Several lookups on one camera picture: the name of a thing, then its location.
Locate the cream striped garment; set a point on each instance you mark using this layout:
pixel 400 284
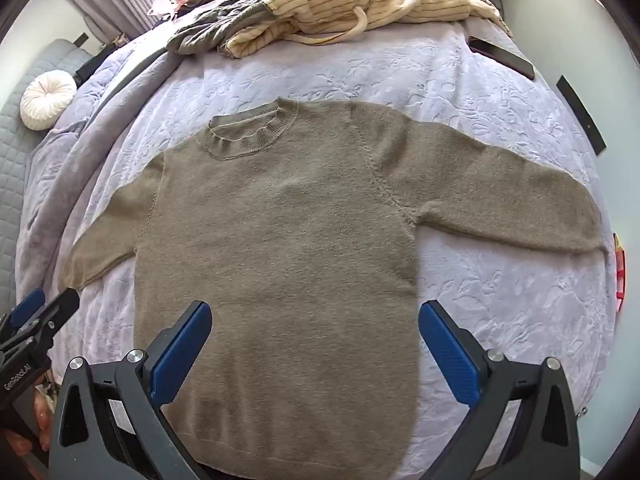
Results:
pixel 350 5

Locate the brown knit sweater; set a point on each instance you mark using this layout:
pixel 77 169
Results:
pixel 280 260

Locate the black phone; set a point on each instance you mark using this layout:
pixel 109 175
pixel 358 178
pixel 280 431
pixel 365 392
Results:
pixel 500 57

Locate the lavender embossed blanket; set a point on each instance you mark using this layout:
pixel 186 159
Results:
pixel 425 110

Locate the grey knit garment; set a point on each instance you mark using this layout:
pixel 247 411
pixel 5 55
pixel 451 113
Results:
pixel 215 30

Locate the white round pillow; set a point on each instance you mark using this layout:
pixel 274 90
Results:
pixel 47 97

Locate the grey quilted mattress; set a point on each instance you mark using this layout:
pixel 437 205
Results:
pixel 20 170

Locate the red and white object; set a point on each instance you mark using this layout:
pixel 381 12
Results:
pixel 620 275

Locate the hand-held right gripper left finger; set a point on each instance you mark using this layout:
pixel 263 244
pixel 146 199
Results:
pixel 180 352

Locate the black flat strip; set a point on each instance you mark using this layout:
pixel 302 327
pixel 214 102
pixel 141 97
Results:
pixel 582 115

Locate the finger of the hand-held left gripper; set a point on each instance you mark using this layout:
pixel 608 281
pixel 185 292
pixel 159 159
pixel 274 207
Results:
pixel 27 308
pixel 57 311

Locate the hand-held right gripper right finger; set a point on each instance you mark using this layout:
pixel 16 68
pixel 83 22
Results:
pixel 450 355

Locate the person's left hand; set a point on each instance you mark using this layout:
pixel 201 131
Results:
pixel 42 417

